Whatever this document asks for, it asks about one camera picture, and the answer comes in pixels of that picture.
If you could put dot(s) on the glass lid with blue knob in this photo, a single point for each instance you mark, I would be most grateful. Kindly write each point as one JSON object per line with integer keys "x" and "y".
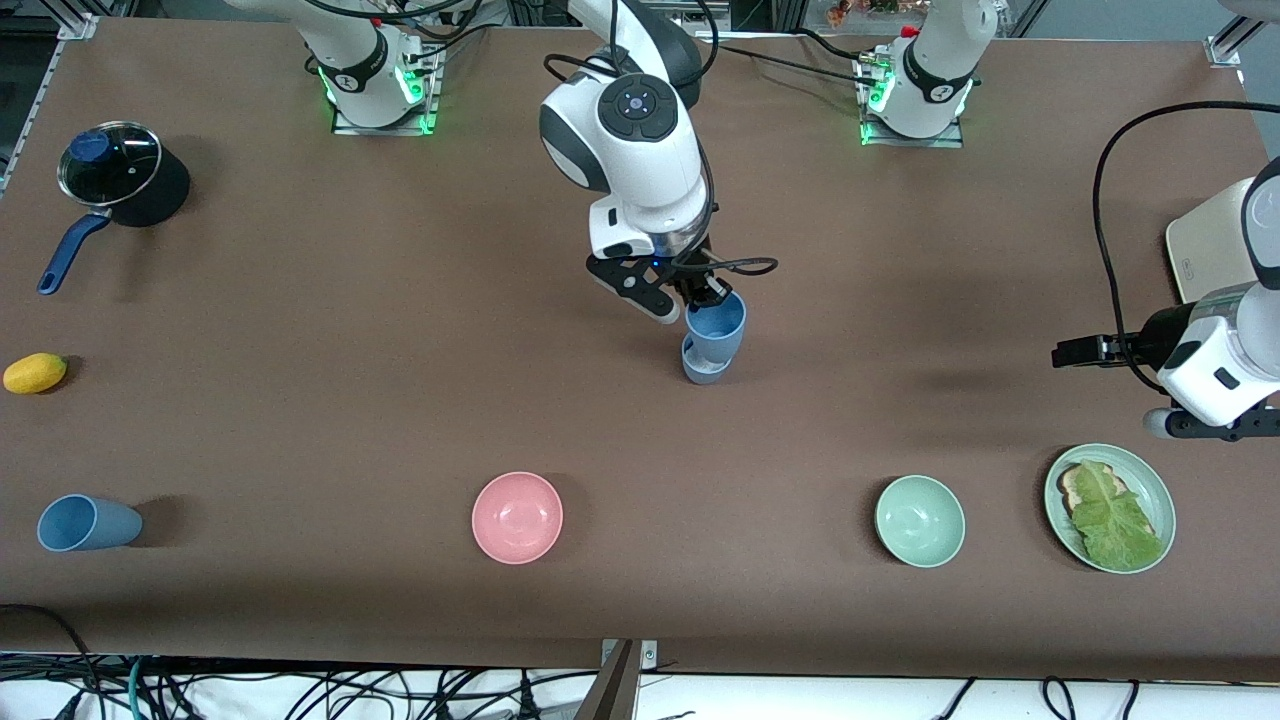
{"x": 120, "y": 165}

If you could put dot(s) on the metal table clamp bracket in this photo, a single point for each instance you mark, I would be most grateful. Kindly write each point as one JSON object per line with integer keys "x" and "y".
{"x": 648, "y": 655}

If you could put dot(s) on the green lettuce leaf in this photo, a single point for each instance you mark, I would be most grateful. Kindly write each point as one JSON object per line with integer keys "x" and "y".
{"x": 1115, "y": 525}

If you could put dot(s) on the mint green bowl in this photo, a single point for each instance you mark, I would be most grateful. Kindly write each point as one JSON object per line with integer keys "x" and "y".
{"x": 920, "y": 520}

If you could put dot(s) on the green ribbed plate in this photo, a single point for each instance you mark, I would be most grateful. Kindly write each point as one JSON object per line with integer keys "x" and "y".
{"x": 1150, "y": 490}

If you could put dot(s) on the dark metal bar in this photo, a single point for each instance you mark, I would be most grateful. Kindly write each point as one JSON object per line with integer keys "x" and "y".
{"x": 612, "y": 690}

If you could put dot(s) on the blue plastic cup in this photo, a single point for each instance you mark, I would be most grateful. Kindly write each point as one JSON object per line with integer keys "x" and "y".
{"x": 688, "y": 358}
{"x": 725, "y": 345}
{"x": 100, "y": 525}

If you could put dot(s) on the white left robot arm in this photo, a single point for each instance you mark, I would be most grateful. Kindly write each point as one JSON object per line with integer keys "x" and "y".
{"x": 930, "y": 80}

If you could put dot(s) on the colourful toy items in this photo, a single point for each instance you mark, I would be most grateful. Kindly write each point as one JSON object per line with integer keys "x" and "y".
{"x": 860, "y": 10}

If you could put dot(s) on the yellow lemon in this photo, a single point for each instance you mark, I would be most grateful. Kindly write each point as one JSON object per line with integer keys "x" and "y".
{"x": 35, "y": 373}

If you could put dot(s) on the cream white toaster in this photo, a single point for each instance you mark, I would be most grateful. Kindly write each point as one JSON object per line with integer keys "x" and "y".
{"x": 1205, "y": 250}

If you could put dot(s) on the aluminium frame corner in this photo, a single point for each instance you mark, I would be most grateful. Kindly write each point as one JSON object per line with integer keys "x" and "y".
{"x": 80, "y": 25}
{"x": 1228, "y": 45}

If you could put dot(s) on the toasted bread slice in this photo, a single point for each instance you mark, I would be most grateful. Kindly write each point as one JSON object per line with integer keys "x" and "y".
{"x": 1072, "y": 490}

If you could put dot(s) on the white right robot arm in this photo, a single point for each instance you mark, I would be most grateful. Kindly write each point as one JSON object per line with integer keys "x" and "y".
{"x": 640, "y": 150}

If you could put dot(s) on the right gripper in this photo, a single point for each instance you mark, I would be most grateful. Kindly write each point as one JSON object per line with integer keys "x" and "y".
{"x": 694, "y": 281}

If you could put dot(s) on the pink bowl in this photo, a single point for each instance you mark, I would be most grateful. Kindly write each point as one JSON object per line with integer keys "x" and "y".
{"x": 517, "y": 517}

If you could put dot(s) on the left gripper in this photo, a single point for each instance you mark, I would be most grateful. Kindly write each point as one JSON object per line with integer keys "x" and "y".
{"x": 1150, "y": 343}

